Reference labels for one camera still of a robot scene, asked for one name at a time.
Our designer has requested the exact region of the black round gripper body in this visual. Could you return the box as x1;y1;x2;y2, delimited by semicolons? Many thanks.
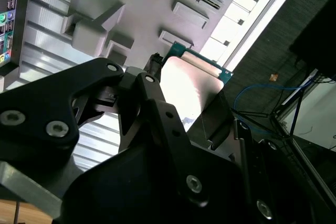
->
52;140;329;224

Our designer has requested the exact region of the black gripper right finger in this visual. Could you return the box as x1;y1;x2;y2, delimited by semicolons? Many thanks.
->
198;87;280;172

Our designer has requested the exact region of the silver CPU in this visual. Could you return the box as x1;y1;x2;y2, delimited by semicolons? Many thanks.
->
157;41;234;132

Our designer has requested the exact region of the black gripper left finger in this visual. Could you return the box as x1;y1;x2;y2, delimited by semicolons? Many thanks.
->
0;54;211;219

